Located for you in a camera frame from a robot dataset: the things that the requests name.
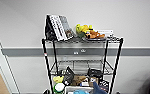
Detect yellow plush duck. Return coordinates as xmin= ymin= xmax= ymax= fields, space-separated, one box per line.
xmin=74 ymin=23 xmax=94 ymax=38

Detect grey printed box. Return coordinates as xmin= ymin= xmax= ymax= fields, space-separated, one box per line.
xmin=59 ymin=15 xmax=76 ymax=39

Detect orange plush toy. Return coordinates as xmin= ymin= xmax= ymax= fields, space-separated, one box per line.
xmin=84 ymin=29 xmax=106 ymax=40

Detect white printed box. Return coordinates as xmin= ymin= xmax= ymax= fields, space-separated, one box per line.
xmin=47 ymin=13 xmax=69 ymax=42

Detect black printed bag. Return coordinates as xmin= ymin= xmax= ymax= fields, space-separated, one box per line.
xmin=62 ymin=65 xmax=76 ymax=86

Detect white flat box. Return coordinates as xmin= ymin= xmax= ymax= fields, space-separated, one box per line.
xmin=99 ymin=29 xmax=115 ymax=38

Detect small yellow plush toy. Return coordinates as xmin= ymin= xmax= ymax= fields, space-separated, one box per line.
xmin=52 ymin=75 xmax=65 ymax=84

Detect blue bottle white cap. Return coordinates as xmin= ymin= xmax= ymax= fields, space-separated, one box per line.
xmin=80 ymin=80 xmax=90 ymax=88

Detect brown paper box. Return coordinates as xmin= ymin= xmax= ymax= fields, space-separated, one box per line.
xmin=89 ymin=77 xmax=99 ymax=88

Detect green white round container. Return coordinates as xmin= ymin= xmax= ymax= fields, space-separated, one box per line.
xmin=53 ymin=82 xmax=66 ymax=94

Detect dark blue plush shark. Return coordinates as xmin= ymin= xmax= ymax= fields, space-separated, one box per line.
xmin=91 ymin=81 xmax=107 ymax=94

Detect dark printed packet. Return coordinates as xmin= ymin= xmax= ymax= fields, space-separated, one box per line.
xmin=99 ymin=79 xmax=111 ymax=94

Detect white wall socket plate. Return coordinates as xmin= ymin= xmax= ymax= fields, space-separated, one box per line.
xmin=73 ymin=50 xmax=79 ymax=55
xmin=80 ymin=48 xmax=87 ymax=54

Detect black wire shelf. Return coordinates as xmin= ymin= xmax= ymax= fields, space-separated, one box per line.
xmin=40 ymin=34 xmax=125 ymax=94

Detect long grey wall band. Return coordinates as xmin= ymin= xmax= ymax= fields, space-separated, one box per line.
xmin=0 ymin=46 xmax=150 ymax=57

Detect white door frame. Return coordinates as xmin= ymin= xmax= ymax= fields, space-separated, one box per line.
xmin=0 ymin=18 xmax=20 ymax=94

